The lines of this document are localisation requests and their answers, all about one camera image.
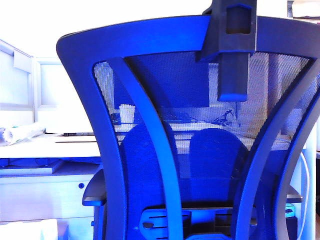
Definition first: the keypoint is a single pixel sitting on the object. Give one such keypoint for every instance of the rolled white paper bundle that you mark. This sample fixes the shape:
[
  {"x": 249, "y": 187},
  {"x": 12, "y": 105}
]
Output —
[{"x": 17, "y": 135}]

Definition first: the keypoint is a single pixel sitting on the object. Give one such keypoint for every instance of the white paper cup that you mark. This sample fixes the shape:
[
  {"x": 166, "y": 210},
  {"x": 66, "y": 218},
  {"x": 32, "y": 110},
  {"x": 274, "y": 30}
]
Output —
[{"x": 127, "y": 113}]

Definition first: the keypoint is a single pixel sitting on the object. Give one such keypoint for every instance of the white foam packaging block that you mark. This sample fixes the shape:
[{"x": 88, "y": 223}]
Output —
[{"x": 25, "y": 230}]

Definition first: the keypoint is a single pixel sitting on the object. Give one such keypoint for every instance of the teal product box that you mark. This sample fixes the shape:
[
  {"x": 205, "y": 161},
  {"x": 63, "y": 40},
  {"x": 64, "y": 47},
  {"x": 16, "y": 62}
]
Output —
[{"x": 289, "y": 211}]

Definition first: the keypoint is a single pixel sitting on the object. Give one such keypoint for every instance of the white desk partition panel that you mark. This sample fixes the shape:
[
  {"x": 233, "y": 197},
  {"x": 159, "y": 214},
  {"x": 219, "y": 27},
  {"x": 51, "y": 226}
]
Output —
[{"x": 17, "y": 82}]

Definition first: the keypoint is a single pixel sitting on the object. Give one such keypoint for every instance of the white drawer cabinet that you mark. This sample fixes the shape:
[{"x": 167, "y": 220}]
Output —
[{"x": 42, "y": 200}]

